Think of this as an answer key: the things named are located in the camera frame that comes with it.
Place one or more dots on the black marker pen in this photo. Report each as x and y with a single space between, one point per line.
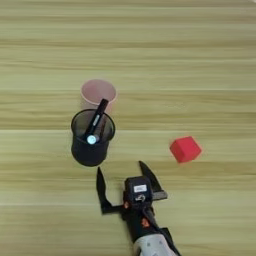
100 111

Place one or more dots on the white capped pen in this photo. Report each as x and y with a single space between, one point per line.
91 139

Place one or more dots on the pink plastic cup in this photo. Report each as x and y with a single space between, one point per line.
96 90

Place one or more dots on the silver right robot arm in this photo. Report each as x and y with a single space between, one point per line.
151 246

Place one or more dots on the black mesh pen holder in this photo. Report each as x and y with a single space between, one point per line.
87 156

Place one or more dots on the red cube block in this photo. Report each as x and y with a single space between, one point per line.
185 149

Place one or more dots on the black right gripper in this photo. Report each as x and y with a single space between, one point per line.
140 223

